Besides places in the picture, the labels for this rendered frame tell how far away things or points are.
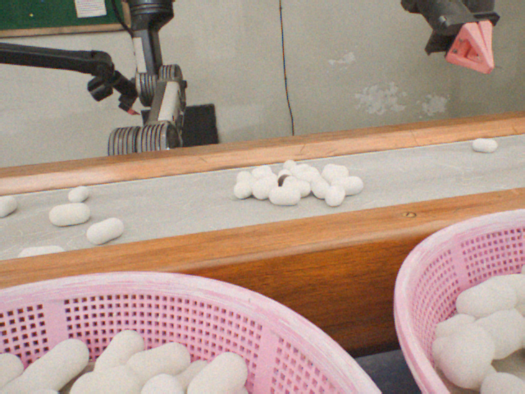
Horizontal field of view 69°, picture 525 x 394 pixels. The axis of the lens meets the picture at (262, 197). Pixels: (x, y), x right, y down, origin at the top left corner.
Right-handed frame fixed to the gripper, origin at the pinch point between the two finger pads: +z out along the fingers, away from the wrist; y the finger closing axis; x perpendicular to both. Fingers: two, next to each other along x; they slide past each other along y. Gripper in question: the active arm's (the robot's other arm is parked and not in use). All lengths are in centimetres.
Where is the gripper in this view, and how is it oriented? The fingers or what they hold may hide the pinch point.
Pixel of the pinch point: (486, 66)
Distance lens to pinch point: 71.1
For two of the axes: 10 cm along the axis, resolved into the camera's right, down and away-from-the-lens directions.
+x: -0.4, 5.4, 8.4
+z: 2.0, 8.3, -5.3
